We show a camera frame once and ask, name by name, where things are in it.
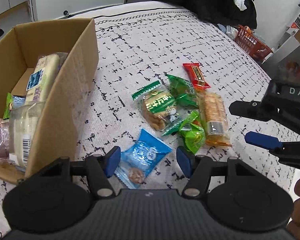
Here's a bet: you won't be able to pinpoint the blue nut snack packet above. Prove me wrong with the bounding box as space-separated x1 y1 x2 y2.
115 129 172 189

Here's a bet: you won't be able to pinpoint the light green snack packet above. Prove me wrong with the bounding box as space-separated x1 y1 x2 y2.
179 111 206 154

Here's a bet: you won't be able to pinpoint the orange cracker pack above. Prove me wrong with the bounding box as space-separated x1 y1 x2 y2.
197 91 232 147

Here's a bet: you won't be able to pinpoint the green white peanut packet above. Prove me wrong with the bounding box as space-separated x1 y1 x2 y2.
132 81 186 137

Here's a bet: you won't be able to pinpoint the clear white snack pack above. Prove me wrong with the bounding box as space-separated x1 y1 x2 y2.
9 101 45 172

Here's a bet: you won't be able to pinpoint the dark green candy packet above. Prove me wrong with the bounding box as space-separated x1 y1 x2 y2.
166 74 198 108

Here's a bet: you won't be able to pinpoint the yellow blueberry cake pack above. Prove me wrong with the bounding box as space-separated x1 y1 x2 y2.
25 53 68 105

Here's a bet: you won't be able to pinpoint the white desk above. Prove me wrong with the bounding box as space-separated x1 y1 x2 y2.
261 28 300 83

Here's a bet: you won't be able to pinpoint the red plastic basket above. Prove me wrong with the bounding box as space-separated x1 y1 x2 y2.
235 25 273 62

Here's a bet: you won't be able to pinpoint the red candy bar wrapper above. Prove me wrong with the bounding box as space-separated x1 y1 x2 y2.
183 62 211 90

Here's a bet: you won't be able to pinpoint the brown cardboard box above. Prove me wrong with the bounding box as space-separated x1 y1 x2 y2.
0 18 98 184

